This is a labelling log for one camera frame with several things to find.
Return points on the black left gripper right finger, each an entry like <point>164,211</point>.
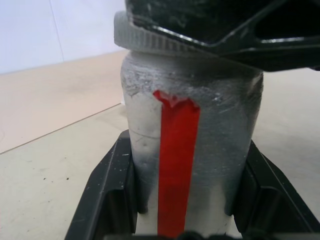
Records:
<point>272,200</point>

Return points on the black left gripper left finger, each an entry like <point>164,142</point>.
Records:
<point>107,190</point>

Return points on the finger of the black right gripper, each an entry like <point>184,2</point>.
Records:
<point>200,17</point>

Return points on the grey ribbed jar lid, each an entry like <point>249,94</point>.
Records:
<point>135,37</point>

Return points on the grey jar with red stripe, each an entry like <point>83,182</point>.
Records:
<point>220,140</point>

